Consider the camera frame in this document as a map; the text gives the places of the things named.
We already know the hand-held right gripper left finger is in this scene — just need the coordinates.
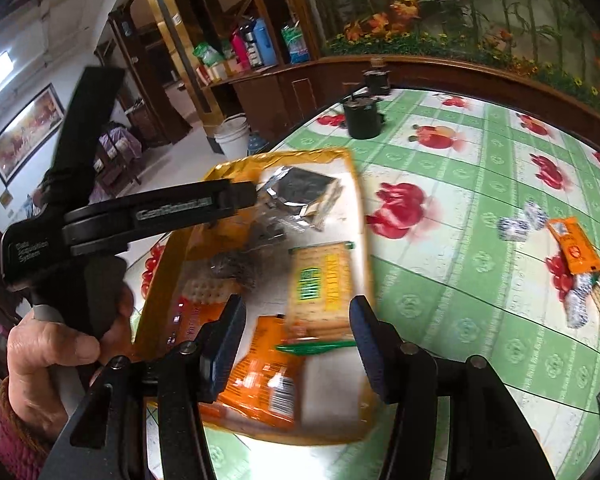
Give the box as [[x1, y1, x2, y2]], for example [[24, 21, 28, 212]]
[[40, 294, 248, 480]]

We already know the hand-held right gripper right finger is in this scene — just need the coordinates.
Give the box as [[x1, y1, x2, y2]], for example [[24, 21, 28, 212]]
[[349, 295, 556, 480]]

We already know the wooden cabinet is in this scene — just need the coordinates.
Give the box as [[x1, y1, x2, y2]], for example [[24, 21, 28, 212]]
[[200, 55, 331, 141]]

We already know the yellow taped foam box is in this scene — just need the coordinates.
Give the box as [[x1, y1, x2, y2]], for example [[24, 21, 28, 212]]
[[132, 147, 381, 448]]

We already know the silver foil biscuit packet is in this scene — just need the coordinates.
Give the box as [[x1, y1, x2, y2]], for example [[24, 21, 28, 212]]
[[257, 165, 346, 233]]

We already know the framed wall picture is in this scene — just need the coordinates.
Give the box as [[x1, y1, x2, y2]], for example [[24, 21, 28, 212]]
[[0, 82, 67, 186]]

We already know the blue white wrapped candy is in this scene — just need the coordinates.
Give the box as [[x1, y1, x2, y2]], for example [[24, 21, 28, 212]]
[[497, 216, 531, 242], [524, 200, 550, 231]]

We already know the silver wrapped candy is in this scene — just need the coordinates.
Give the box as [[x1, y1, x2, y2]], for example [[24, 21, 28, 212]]
[[562, 272, 593, 330]]

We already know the green-edged cracker packet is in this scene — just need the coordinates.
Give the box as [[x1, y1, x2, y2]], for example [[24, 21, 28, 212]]
[[275, 241, 358, 356]]

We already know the green printed bag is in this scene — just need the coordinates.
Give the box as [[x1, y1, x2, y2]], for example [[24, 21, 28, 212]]
[[281, 21, 310, 64]]

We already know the person's left hand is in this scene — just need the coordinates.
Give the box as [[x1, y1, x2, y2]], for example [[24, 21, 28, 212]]
[[6, 284, 137, 442]]

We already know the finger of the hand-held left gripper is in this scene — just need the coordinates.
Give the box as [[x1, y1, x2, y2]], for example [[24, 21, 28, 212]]
[[220, 179, 259, 222]]

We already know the large orange snack packet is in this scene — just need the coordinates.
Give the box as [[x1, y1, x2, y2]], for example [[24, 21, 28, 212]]
[[200, 314, 306, 431]]

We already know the white plastic bucket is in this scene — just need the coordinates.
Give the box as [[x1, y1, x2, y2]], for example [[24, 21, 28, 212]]
[[214, 112, 251, 158]]

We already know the green white bag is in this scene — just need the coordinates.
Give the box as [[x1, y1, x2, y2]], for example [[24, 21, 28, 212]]
[[192, 42, 223, 68]]

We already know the black thermos flask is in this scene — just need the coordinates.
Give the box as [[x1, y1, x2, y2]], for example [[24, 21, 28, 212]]
[[244, 25, 263, 67]]

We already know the large black cup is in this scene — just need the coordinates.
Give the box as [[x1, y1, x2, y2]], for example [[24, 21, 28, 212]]
[[342, 95, 385, 140]]

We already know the clear printed snack packet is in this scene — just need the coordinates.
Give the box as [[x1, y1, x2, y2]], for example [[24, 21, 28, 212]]
[[200, 220, 291, 296]]

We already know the orange-edged cracker packet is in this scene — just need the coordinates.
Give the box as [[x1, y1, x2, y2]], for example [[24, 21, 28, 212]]
[[172, 280, 241, 356]]

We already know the person's left forearm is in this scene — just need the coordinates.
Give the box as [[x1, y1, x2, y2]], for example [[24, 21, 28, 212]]
[[0, 375, 56, 480]]

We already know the blue thermos flask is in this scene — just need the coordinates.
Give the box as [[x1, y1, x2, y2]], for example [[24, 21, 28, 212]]
[[254, 17, 278, 66]]

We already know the small orange snack packet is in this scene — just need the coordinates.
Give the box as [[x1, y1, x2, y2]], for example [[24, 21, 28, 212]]
[[546, 216, 600, 276]]

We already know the wooden chair with purple cloth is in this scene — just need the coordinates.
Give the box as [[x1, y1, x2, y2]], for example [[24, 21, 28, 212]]
[[94, 120, 143, 193]]

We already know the small black cup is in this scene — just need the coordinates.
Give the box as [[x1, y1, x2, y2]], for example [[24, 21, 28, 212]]
[[362, 57, 393, 97]]

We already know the pink bottle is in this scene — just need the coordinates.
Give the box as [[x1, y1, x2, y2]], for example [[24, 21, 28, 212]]
[[231, 30, 251, 68]]

